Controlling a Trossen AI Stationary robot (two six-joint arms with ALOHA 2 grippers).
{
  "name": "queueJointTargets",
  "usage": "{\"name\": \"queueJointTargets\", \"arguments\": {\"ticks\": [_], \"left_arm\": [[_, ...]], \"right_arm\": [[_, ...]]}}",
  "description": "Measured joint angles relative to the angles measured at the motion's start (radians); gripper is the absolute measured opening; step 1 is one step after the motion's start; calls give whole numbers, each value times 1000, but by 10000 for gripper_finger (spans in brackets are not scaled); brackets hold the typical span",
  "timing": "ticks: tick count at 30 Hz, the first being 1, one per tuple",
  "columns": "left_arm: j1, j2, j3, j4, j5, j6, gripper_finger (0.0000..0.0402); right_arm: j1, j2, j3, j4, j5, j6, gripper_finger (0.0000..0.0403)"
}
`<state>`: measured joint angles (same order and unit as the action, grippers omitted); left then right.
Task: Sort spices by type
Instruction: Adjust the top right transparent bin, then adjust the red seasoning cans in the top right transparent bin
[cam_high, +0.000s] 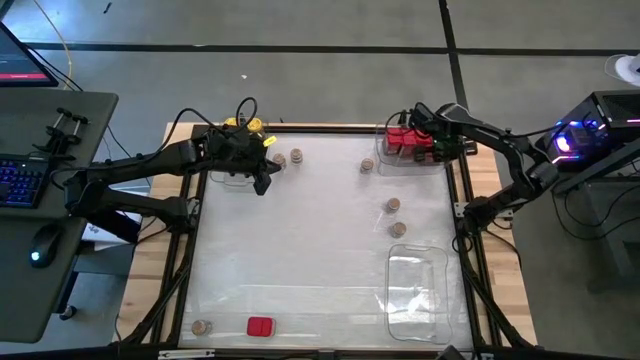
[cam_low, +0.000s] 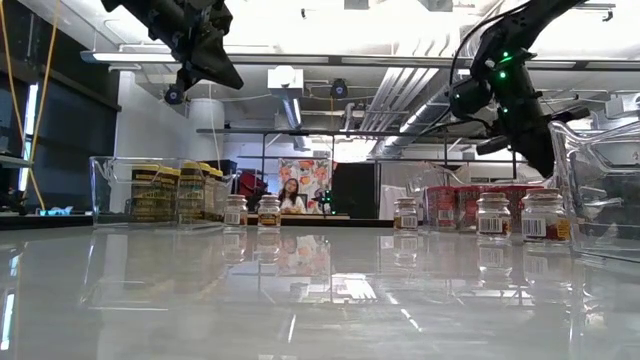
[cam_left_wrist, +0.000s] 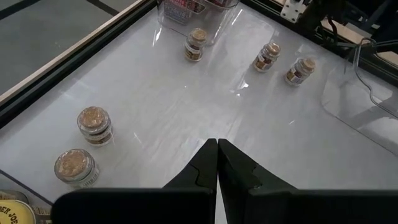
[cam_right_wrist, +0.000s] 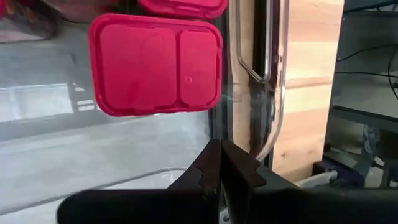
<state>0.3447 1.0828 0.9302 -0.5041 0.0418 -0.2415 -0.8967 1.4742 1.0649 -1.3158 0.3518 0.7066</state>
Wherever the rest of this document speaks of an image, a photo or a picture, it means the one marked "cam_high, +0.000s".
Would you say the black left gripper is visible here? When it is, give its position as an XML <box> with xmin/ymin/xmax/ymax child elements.
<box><xmin>202</xmin><ymin>127</ymin><xmax>283</xmax><ymax>175</ymax></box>

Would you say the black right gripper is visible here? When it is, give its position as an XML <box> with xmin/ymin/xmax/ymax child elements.
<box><xmin>409</xmin><ymin>104</ymin><xmax>464</xmax><ymax>164</ymax></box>

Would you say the red block bottom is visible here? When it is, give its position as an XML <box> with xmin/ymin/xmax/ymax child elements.
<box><xmin>246</xmin><ymin>315</ymin><xmax>277</xmax><ymax>338</ymax></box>

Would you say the large clear plastic bin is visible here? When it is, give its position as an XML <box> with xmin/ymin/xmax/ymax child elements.
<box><xmin>383</xmin><ymin>243</ymin><xmax>454</xmax><ymax>346</ymax></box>

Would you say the small clear plastic bin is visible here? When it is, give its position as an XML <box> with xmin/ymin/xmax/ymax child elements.
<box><xmin>208</xmin><ymin>117</ymin><xmax>270</xmax><ymax>194</ymax></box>
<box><xmin>374</xmin><ymin>122</ymin><xmax>464</xmax><ymax>177</ymax></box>

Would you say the black desk leg bar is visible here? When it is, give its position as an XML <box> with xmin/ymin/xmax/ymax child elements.
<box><xmin>92</xmin><ymin>209</ymin><xmax>142</xmax><ymax>245</ymax></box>

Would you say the white paper sheet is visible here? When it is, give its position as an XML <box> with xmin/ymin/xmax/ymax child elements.
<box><xmin>82</xmin><ymin>209</ymin><xmax>147</xmax><ymax>250</ymax></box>

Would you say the black computer with coloured lights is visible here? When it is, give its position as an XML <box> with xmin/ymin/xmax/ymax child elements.
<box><xmin>533</xmin><ymin>89</ymin><xmax>640</xmax><ymax>175</ymax></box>

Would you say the dark metal stand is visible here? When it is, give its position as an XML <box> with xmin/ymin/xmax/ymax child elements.
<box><xmin>552</xmin><ymin>139</ymin><xmax>640</xmax><ymax>294</ymax></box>

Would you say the black clamp stand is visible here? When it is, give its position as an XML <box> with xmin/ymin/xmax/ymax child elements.
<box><xmin>32</xmin><ymin>106</ymin><xmax>91</xmax><ymax>156</ymax></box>

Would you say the black computer mouse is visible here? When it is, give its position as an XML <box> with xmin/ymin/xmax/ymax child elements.
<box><xmin>28</xmin><ymin>223</ymin><xmax>65</xmax><ymax>270</ymax></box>

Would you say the backlit black keyboard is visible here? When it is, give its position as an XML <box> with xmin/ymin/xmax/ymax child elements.
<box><xmin>0</xmin><ymin>153</ymin><xmax>53</xmax><ymax>210</ymax></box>

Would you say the black computer monitor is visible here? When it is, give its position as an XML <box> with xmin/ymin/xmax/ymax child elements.
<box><xmin>0</xmin><ymin>22</ymin><xmax>60</xmax><ymax>89</ymax></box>

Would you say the dark grey desk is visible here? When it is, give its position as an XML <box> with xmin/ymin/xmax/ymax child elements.
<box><xmin>0</xmin><ymin>88</ymin><xmax>120</xmax><ymax>345</ymax></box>

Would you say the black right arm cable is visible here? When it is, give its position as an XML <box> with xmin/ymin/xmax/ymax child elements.
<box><xmin>397</xmin><ymin>102</ymin><xmax>444</xmax><ymax>132</ymax></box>

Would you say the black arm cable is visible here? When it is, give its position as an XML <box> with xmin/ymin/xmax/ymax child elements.
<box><xmin>397</xmin><ymin>102</ymin><xmax>444</xmax><ymax>132</ymax></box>
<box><xmin>159</xmin><ymin>96</ymin><xmax>259</xmax><ymax>154</ymax></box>

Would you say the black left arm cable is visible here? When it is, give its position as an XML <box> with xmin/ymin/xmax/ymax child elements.
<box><xmin>159</xmin><ymin>96</ymin><xmax>259</xmax><ymax>154</ymax></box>

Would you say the yellow cable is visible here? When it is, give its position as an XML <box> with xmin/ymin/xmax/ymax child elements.
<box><xmin>32</xmin><ymin>0</ymin><xmax>75</xmax><ymax>91</ymax></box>

